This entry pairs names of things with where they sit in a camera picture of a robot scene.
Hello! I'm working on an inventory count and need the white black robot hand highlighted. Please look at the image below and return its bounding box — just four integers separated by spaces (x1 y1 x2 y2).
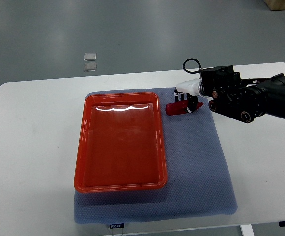
174 79 203 113

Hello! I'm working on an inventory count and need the red pepper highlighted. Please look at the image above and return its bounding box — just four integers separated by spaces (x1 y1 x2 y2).
165 100 203 116

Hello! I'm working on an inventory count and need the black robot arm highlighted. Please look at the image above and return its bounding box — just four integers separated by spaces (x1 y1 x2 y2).
176 65 285 123

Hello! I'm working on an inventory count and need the red plastic tray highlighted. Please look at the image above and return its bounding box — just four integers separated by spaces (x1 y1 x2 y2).
74 92 168 194

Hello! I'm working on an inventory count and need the blue-grey mesh mat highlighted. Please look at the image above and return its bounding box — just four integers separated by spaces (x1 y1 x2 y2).
74 88 237 224

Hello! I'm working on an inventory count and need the upper floor metal plate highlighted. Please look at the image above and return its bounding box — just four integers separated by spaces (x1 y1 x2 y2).
84 52 97 61

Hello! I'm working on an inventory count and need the cardboard box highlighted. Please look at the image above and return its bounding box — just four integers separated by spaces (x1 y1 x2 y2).
264 0 285 11

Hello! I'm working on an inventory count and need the white table leg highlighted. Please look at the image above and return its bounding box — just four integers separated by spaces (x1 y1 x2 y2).
240 224 255 236

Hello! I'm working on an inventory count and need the black table label centre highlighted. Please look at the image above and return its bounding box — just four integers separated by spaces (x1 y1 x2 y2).
109 223 125 229

